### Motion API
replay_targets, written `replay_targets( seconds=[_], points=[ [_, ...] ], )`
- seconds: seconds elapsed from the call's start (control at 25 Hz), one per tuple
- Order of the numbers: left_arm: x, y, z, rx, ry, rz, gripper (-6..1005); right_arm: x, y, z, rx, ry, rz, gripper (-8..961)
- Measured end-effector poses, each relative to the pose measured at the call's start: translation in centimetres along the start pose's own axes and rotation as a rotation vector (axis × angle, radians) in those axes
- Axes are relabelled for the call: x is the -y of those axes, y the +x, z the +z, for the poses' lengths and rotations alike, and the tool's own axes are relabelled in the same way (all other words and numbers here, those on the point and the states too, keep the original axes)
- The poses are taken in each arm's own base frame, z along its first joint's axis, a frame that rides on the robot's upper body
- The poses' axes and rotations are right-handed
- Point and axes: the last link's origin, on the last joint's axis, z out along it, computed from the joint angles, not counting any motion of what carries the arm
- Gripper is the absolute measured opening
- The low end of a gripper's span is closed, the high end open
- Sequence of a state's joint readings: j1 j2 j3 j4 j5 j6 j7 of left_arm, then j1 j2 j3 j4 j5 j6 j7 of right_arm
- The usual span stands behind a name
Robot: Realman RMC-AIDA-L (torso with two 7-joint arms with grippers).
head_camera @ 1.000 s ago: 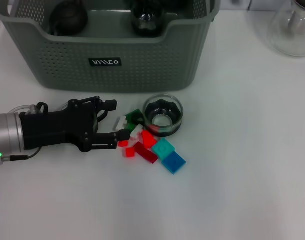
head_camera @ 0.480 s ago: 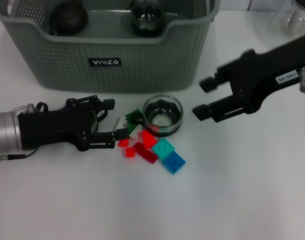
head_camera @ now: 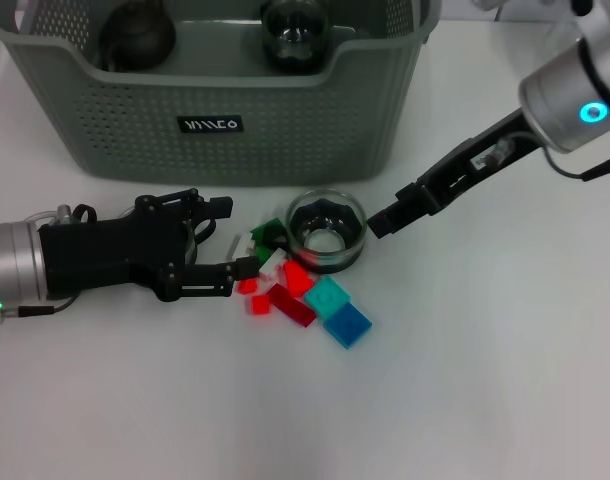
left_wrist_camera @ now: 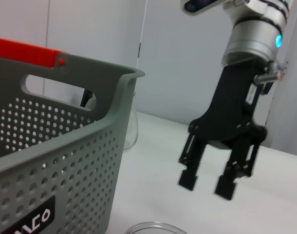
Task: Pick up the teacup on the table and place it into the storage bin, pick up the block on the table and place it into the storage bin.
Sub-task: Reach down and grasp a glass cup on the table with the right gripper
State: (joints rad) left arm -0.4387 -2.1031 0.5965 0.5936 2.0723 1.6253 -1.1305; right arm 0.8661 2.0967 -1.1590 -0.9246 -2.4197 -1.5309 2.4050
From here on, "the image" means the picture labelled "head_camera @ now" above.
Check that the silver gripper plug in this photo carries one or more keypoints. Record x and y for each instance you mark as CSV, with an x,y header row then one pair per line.
x,y
65,215
502,151

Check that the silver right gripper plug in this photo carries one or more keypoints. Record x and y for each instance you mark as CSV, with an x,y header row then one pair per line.
x,y
502,151

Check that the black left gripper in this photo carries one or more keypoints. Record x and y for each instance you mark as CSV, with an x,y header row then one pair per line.
x,y
95,255

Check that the dark red flat brick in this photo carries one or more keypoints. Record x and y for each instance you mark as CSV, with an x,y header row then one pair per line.
x,y
292,310

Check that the blue square flat brick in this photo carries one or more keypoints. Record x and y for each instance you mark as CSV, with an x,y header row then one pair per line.
x,y
347,326

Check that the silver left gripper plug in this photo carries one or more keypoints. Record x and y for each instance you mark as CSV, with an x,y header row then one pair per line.
x,y
65,215

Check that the grey-green perforated storage bin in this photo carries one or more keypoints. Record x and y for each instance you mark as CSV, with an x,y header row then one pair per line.
x,y
285,150

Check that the black round teapot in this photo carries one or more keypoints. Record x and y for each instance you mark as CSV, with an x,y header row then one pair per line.
x,y
140,35

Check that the teal square flat brick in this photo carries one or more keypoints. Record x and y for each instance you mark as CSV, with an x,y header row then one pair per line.
x,y
327,297

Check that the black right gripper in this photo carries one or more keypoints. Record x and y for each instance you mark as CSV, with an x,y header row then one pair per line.
x,y
475,165

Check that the small red toy brick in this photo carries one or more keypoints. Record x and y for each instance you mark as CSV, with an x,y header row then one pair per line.
x,y
261,304
247,286

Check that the red sloped toy brick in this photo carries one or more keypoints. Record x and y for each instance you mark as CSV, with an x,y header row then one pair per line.
x,y
297,280

